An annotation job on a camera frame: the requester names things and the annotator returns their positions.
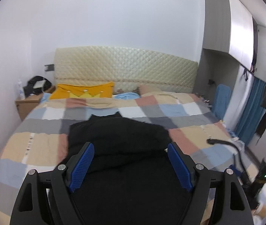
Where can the black puffer jacket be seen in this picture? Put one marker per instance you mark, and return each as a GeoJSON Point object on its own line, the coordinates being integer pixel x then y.
{"type": "Point", "coordinates": [130, 179]}

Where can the black bag on nightstand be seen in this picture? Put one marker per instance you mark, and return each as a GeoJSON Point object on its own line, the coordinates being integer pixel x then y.
{"type": "Point", "coordinates": [28, 89]}

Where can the plaid patchwork bed quilt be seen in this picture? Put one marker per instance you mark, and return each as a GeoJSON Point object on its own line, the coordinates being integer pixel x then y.
{"type": "Point", "coordinates": [40, 141]}

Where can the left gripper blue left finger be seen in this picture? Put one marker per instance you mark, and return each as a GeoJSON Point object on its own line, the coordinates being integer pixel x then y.
{"type": "Point", "coordinates": [45, 198]}

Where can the pink beige pillow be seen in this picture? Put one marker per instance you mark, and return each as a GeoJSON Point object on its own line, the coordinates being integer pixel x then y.
{"type": "Point", "coordinates": [145, 89]}

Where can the light blue pillow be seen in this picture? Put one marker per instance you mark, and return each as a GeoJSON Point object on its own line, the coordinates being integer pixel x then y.
{"type": "Point", "coordinates": [126, 96]}

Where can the white spray bottle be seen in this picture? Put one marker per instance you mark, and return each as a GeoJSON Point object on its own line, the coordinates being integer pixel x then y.
{"type": "Point", "coordinates": [21, 90]}

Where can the wooden nightstand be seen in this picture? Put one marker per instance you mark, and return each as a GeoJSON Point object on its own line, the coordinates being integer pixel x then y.
{"type": "Point", "coordinates": [24, 107]}

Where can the white tablet device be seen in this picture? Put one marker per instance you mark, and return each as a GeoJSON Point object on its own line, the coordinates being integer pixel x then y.
{"type": "Point", "coordinates": [39, 84]}

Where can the cream quilted headboard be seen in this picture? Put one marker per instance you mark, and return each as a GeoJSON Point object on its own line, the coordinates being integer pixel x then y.
{"type": "Point", "coordinates": [127, 68]}

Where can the yellow crown pillow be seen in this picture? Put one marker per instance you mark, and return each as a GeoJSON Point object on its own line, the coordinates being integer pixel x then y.
{"type": "Point", "coordinates": [66, 91]}

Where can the grey white overhead cabinet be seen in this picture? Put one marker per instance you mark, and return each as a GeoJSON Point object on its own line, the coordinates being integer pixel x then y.
{"type": "Point", "coordinates": [234, 27]}

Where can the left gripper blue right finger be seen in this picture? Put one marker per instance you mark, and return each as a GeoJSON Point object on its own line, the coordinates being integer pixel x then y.
{"type": "Point", "coordinates": [230, 203]}

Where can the blue curtain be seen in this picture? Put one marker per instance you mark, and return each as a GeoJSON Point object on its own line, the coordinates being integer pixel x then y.
{"type": "Point", "coordinates": [252, 113]}

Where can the black wall socket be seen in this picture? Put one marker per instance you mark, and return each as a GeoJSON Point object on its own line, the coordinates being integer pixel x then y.
{"type": "Point", "coordinates": [49, 68]}

